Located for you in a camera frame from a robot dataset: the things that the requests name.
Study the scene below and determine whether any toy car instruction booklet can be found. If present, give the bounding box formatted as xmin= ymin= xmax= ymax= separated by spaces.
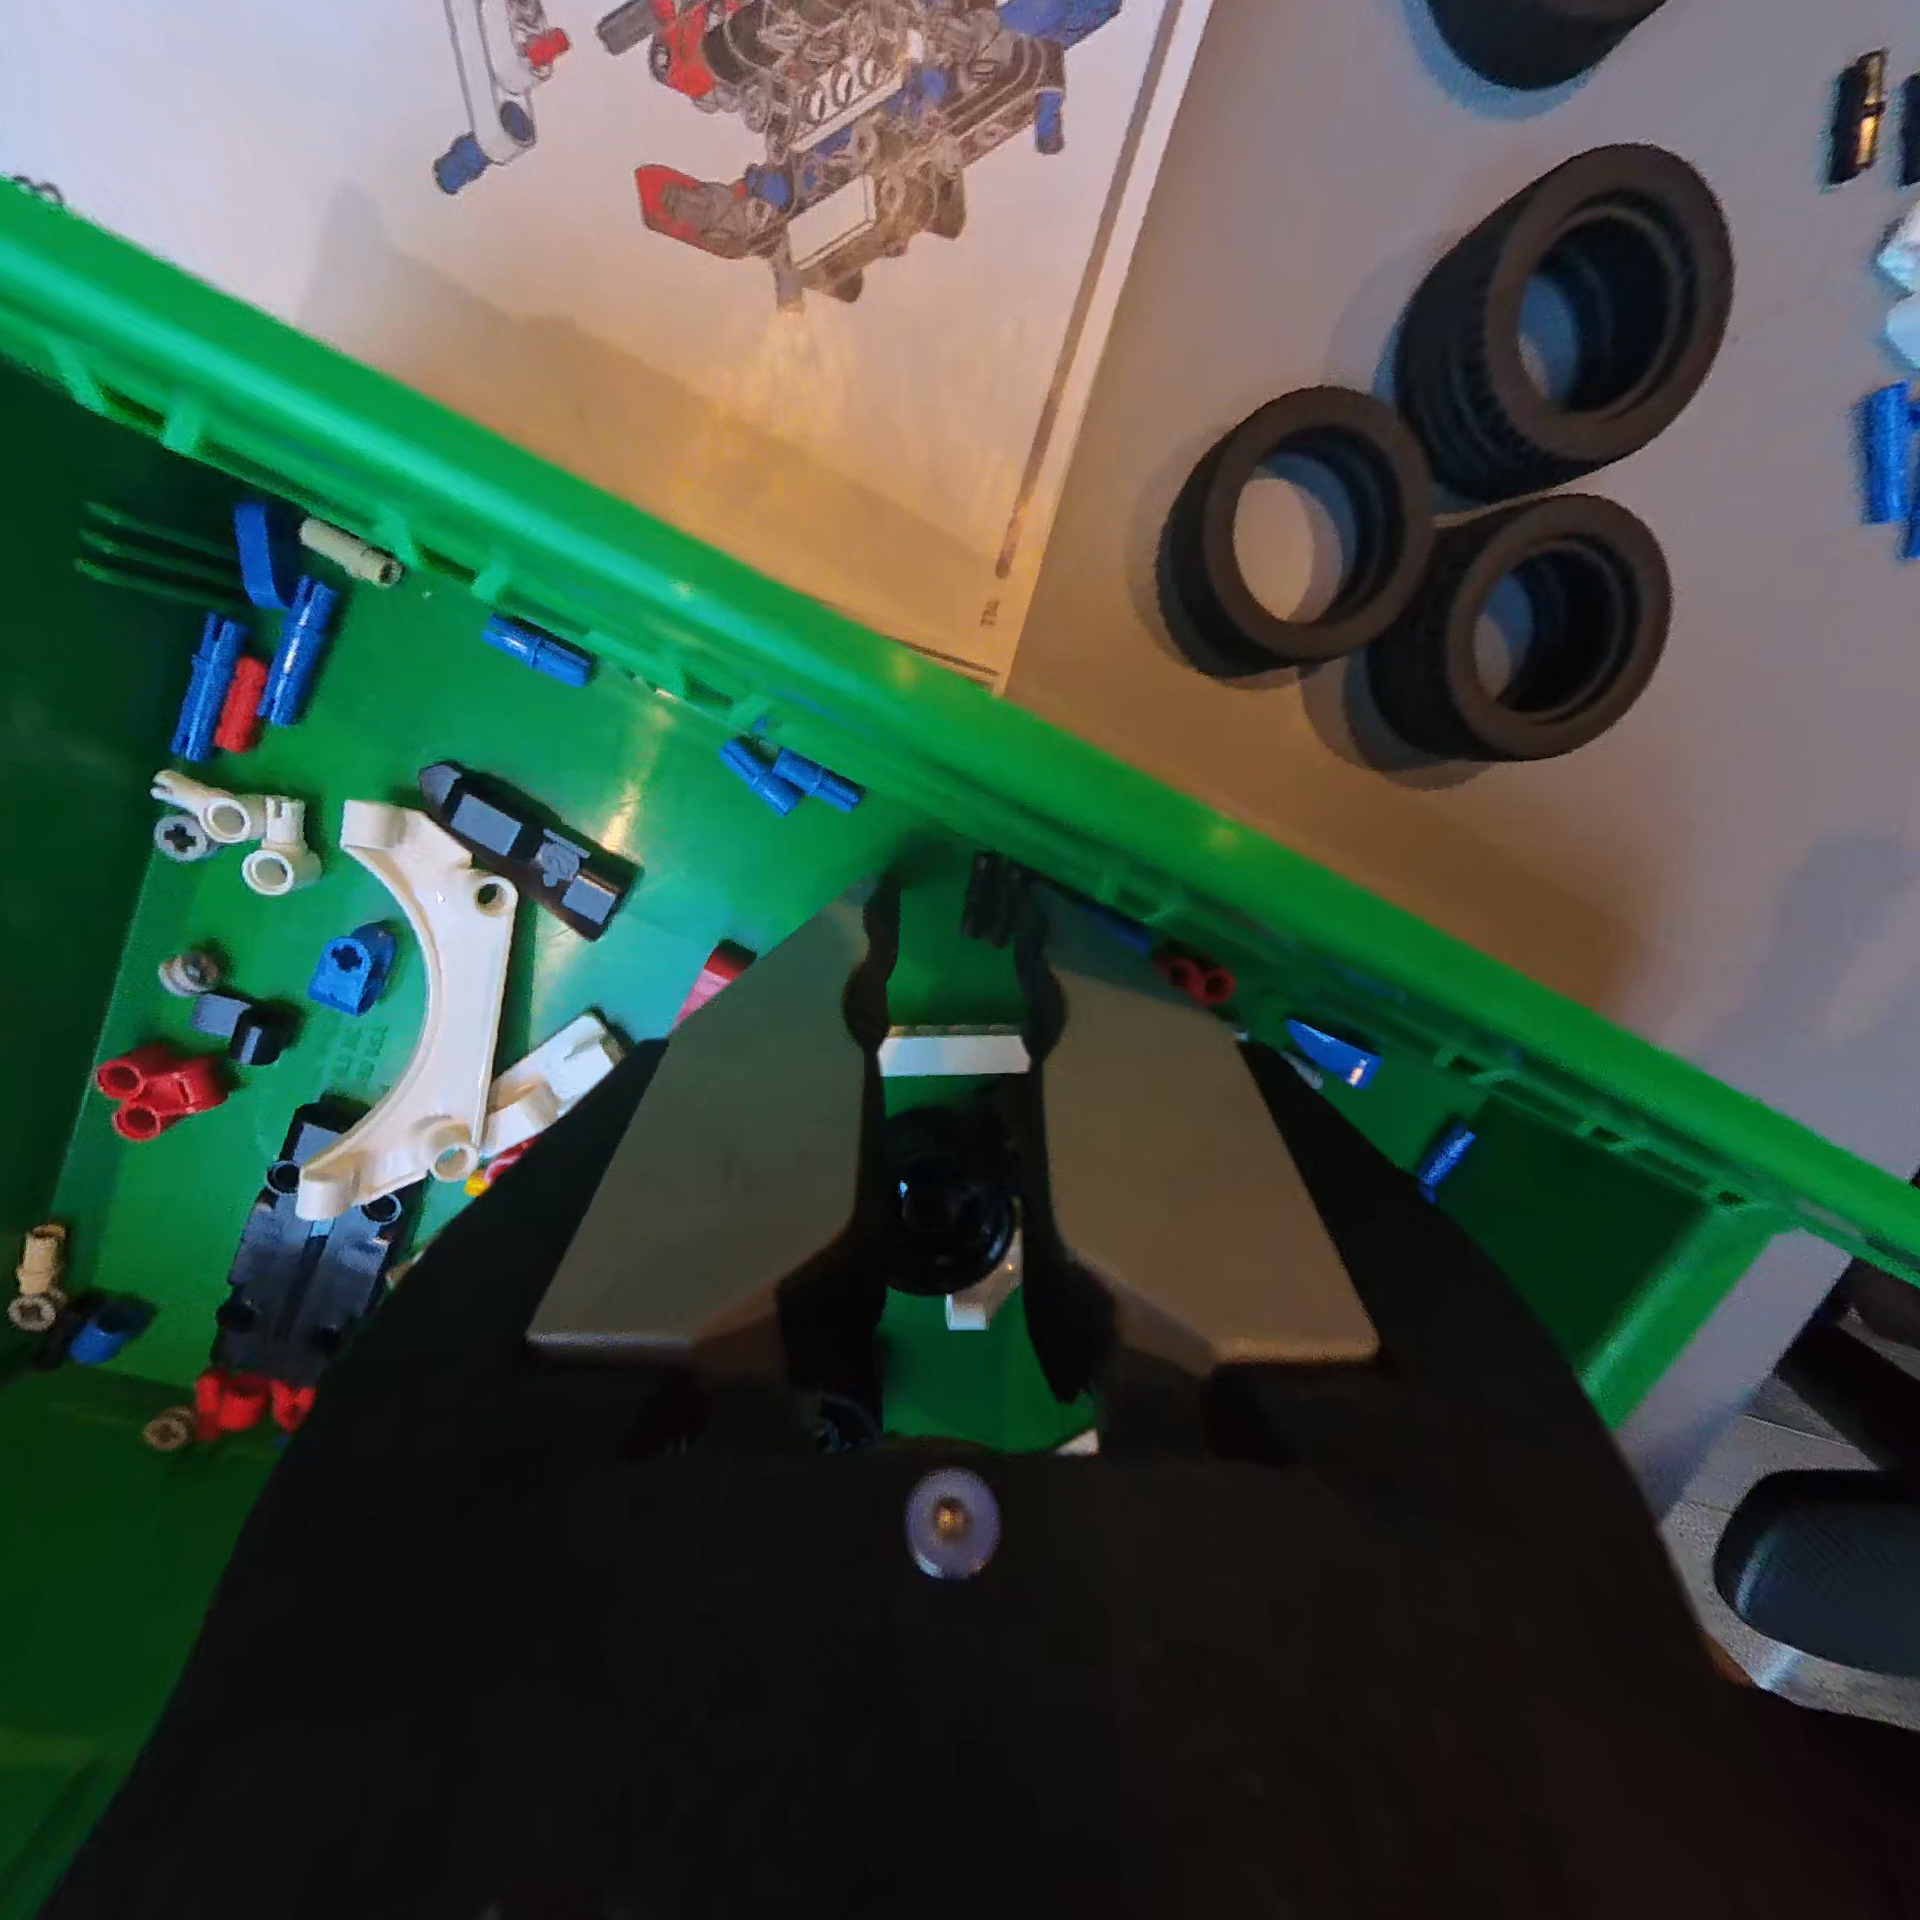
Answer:
xmin=0 ymin=0 xmax=1215 ymax=700

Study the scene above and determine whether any black toy tire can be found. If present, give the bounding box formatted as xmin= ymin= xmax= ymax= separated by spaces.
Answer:
xmin=1154 ymin=386 xmax=1439 ymax=682
xmin=1423 ymin=0 xmax=1667 ymax=91
xmin=1357 ymin=495 xmax=1673 ymax=775
xmin=1388 ymin=142 xmax=1737 ymax=506

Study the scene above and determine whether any dark rounded object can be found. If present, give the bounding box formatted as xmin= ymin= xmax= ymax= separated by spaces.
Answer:
xmin=1710 ymin=1469 xmax=1920 ymax=1690

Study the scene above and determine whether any green plastic bin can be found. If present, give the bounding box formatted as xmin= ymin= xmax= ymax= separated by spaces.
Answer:
xmin=0 ymin=181 xmax=1920 ymax=1920

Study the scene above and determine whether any black toy wheel rim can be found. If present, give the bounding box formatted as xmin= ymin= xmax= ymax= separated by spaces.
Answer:
xmin=878 ymin=1110 xmax=1028 ymax=1295

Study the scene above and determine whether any small black toy pin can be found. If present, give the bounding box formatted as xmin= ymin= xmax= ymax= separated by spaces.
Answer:
xmin=1830 ymin=52 xmax=1887 ymax=185

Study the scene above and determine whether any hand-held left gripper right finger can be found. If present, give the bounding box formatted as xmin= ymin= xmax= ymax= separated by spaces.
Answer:
xmin=1007 ymin=885 xmax=1383 ymax=1403

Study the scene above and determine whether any long white toy beam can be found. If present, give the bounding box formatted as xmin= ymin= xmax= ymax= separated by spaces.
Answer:
xmin=878 ymin=1026 xmax=1037 ymax=1077

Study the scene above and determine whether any small blue toy pin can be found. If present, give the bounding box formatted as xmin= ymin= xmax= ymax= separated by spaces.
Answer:
xmin=1861 ymin=381 xmax=1920 ymax=527

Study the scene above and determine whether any white toy arch piece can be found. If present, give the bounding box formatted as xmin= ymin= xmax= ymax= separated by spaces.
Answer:
xmin=295 ymin=801 xmax=519 ymax=1220
xmin=479 ymin=1013 xmax=625 ymax=1156

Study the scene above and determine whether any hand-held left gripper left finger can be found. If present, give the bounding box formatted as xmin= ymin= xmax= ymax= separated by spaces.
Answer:
xmin=526 ymin=878 xmax=902 ymax=1390

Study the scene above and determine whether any pile of small toy bricks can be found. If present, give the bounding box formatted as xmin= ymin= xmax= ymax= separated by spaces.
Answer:
xmin=0 ymin=503 xmax=1479 ymax=1449

